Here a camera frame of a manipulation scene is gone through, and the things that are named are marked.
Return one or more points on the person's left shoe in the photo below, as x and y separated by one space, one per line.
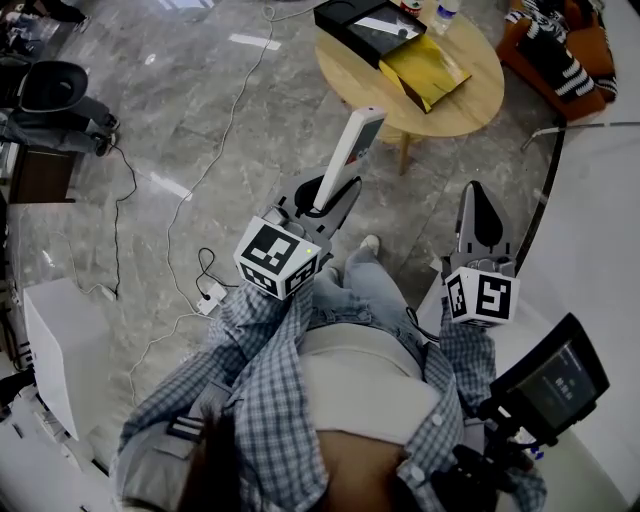
333 274

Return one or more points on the person's left leg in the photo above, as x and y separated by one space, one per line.
327 295

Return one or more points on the person's right shoe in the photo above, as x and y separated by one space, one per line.
370 243

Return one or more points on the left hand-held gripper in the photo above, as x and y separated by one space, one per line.
275 260

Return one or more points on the orange armchair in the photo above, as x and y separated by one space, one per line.
585 107

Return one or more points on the white power strip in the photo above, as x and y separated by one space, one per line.
212 300

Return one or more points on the black round chair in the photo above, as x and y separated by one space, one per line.
50 87

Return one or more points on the black monitor screen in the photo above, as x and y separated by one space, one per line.
555 385

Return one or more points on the person's left forearm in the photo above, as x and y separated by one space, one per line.
255 330

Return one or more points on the person's right leg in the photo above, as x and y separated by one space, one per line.
375 285

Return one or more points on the person's right forearm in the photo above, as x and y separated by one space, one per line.
467 350

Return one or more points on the black camera rig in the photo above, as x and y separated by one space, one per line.
475 470

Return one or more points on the white remote control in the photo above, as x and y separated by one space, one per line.
350 145

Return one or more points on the person's leg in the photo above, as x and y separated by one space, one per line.
375 285
327 295

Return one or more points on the black white striped cushion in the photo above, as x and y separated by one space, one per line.
550 65

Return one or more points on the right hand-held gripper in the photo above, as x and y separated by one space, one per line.
485 295

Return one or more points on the person's torso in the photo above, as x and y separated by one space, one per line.
360 375

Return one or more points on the large white rectangular block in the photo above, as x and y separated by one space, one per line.
60 345

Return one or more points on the round wooden side table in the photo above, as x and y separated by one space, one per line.
470 105

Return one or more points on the black tray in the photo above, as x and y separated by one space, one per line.
345 25

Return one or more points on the person's shoe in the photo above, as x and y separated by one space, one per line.
333 274
370 243

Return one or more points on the grey metal rod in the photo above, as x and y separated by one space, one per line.
590 125

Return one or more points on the blue label water bottle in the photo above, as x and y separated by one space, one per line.
446 17

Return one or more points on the small white adapter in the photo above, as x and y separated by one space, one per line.
106 292

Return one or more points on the brown wooden cabinet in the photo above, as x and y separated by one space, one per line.
42 177

